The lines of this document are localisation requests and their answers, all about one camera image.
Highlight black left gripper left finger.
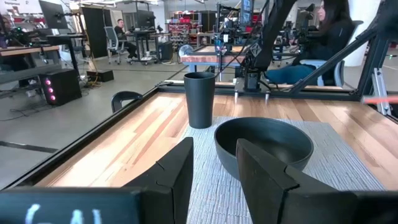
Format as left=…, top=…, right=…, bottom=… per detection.
left=0, top=136, right=195, bottom=224

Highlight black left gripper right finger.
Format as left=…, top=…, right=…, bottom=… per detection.
left=235, top=138, right=398, bottom=224

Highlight black bowl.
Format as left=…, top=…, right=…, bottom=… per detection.
left=213, top=116, right=315, bottom=182

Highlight black tall cup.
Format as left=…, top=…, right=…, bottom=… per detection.
left=183, top=71, right=216, bottom=129

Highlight orange drinking straw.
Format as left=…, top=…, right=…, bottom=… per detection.
left=362, top=95, right=398, bottom=105

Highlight grey woven placemat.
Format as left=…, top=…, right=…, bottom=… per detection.
left=179, top=116, right=386, bottom=224

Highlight black floor box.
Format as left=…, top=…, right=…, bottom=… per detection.
left=86, top=69, right=115, bottom=83

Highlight neighbouring wooden robot table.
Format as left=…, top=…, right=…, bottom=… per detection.
left=180, top=44, right=251, bottom=74

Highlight light blue chair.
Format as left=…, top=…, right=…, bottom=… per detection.
left=298, top=19, right=365, bottom=88

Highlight black computer tower pink lights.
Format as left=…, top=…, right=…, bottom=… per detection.
left=38, top=68, right=83, bottom=106

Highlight grey mesh office chair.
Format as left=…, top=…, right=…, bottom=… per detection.
left=103, top=26, right=129, bottom=65

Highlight person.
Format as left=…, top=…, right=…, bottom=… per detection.
left=265, top=0, right=358, bottom=86
left=113, top=18, right=138, bottom=60

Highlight red parts shelf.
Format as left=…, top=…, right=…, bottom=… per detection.
left=169, top=11, right=202, bottom=45

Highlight black partition panel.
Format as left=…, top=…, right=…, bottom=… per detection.
left=81, top=6, right=109, bottom=60

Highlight black monitor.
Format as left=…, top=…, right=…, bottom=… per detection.
left=38, top=0, right=69, bottom=30

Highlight silver frame bracket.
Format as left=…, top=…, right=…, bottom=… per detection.
left=371, top=67, right=393, bottom=117

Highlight black aluminium table frame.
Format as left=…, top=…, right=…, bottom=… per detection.
left=6, top=0, right=398, bottom=191

